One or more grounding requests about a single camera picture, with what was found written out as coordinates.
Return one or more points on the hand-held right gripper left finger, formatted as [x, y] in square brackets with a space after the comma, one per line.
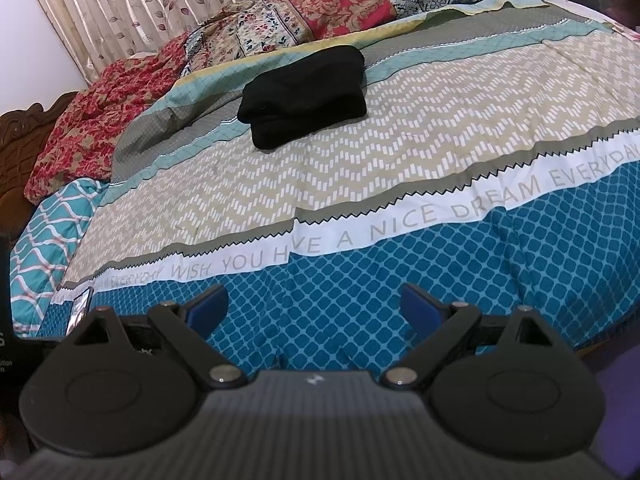
[207, 307]

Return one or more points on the red floral blanket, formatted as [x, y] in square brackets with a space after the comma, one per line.
[100, 110]

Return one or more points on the carved wooden headboard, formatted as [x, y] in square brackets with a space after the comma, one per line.
[20, 150]

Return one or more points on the floral patchwork quilt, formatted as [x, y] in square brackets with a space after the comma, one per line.
[325, 5]

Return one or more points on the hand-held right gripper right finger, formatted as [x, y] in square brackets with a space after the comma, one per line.
[420, 310]

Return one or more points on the leaf print curtain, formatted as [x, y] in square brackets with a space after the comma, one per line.
[125, 0]

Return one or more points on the teal lattice pillow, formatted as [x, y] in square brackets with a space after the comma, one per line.
[45, 240]

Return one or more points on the patterned bedspread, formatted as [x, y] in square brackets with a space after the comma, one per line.
[350, 175]

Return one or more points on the purple mat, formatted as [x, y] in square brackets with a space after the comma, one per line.
[620, 400]

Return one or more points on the black pants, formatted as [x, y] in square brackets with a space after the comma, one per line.
[300, 95]

